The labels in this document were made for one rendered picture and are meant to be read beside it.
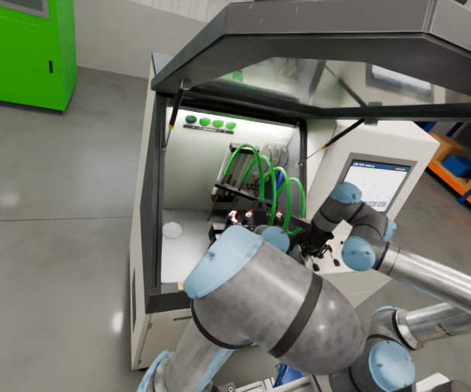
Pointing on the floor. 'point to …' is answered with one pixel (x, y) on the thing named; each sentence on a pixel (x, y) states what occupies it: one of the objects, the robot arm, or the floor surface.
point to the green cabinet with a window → (25, 54)
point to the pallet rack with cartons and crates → (465, 171)
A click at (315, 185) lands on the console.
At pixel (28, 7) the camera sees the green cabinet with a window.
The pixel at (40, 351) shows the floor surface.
